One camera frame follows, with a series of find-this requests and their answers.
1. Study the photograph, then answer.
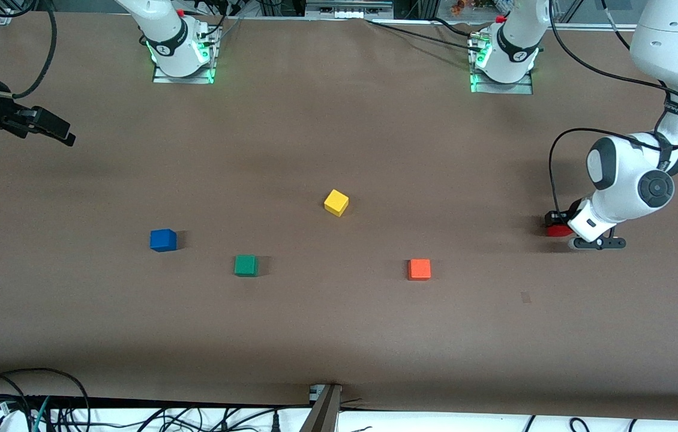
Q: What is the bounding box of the blue wooden cube block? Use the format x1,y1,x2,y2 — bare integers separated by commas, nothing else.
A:
149,229,178,253

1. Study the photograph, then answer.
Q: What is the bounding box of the yellow wooden cube block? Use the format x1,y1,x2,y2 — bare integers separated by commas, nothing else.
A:
323,189,350,217

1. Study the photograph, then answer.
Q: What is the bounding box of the green wooden cube block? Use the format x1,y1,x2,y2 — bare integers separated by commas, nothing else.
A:
233,254,259,278

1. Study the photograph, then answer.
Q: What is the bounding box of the brown table cover sheet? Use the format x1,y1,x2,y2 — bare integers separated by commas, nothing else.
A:
0,11,678,421

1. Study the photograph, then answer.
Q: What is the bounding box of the silver metal box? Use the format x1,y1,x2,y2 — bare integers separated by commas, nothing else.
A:
306,0,394,20

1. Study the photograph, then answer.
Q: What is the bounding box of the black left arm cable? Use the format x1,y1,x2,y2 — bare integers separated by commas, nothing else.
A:
546,0,678,220

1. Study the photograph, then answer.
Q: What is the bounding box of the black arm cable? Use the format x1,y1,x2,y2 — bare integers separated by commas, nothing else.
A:
0,0,58,100
546,0,678,220

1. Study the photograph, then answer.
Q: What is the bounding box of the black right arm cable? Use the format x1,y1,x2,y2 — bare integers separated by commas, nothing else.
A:
0,0,58,100

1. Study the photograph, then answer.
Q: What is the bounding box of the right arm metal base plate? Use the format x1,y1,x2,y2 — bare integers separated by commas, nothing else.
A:
152,24,215,85

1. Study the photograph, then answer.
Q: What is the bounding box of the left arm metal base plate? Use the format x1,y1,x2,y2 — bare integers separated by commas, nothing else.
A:
469,30,535,95

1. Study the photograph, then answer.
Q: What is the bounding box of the short black table cable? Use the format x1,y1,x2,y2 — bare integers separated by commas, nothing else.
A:
429,17,481,40

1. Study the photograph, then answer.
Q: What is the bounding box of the long black table cable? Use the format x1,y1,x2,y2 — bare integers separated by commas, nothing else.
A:
366,20,478,50

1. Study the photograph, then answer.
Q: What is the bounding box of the large black looped cable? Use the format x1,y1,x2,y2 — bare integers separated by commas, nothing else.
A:
0,367,91,432

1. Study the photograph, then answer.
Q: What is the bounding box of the teal cable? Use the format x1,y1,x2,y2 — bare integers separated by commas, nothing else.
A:
32,396,52,432

